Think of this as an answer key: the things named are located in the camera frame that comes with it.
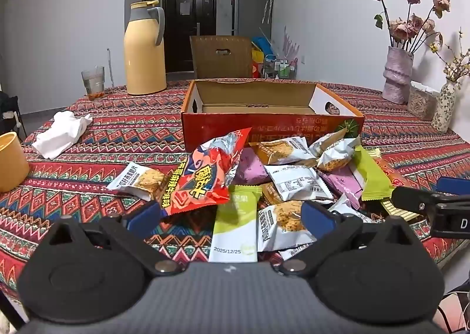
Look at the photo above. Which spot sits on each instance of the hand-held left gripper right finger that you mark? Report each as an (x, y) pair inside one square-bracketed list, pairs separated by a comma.
[(317, 214)]

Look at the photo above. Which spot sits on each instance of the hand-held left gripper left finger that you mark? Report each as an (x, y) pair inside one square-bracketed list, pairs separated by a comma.
[(141, 214)]

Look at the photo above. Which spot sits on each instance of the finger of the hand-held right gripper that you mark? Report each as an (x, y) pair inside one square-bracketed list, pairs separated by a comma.
[(455, 186), (415, 200)]

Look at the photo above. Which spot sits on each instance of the white cracker packet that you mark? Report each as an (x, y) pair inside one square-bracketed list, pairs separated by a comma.
[(141, 181)]

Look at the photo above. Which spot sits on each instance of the pile of mixed snacks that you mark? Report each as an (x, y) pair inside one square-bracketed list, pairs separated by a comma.
[(297, 179)]

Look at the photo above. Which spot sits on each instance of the lime green packet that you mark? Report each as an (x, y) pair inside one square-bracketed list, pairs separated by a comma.
[(371, 176)]

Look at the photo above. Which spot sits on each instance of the large red snack bag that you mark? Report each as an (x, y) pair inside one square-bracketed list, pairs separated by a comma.
[(198, 179)]

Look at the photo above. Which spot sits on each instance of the green and white packet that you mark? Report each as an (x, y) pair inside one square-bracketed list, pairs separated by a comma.
[(231, 231)]

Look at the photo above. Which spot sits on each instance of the red cardboard box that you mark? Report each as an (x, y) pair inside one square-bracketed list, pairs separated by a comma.
[(257, 128)]

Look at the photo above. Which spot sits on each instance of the small floral vase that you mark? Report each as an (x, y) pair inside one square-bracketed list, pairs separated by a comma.
[(443, 106)]

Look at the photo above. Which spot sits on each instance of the clear jar of grain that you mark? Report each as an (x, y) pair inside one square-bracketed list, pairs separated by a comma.
[(422, 102)]

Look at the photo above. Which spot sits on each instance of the crumpled white cloth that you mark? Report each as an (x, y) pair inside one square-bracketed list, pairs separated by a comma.
[(58, 134)]

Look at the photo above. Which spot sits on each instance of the pink textured vase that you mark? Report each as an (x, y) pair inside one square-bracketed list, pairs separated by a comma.
[(397, 77)]

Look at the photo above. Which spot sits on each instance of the yellow blossom twigs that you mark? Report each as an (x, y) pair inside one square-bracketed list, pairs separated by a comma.
[(457, 62)]

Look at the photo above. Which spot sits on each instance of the yellow mug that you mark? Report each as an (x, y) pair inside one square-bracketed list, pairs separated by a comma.
[(13, 165)]

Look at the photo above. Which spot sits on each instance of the clear drinking glass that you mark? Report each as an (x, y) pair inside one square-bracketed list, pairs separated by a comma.
[(93, 84)]

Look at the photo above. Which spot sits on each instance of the white pole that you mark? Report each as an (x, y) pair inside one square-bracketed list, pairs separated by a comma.
[(110, 66)]

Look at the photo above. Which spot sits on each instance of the yellow thermos jug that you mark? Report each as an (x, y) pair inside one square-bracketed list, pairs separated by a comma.
[(143, 62)]

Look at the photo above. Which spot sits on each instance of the red and yellow carton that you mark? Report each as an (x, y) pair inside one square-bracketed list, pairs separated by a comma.
[(257, 66)]

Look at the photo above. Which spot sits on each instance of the dried pink roses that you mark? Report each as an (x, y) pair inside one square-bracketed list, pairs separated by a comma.
[(402, 29)]

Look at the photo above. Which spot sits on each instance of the black folding chair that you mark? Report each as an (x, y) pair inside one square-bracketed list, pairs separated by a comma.
[(9, 110)]

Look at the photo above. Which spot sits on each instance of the purple dried grass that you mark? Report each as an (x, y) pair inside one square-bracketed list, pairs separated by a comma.
[(290, 45)]

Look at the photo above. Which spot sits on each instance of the brown cardboard carton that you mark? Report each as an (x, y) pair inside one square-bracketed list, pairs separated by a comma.
[(220, 62)]

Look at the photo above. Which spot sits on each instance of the blue plastic item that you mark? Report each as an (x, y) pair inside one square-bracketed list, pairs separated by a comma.
[(261, 45)]

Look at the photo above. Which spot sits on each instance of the black door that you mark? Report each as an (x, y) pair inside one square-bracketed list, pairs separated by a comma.
[(183, 33)]

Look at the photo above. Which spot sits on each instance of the grey refrigerator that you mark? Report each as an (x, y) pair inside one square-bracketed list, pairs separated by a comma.
[(249, 11)]

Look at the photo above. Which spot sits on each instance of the folded umbrella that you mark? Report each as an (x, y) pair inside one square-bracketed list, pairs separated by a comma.
[(268, 0)]

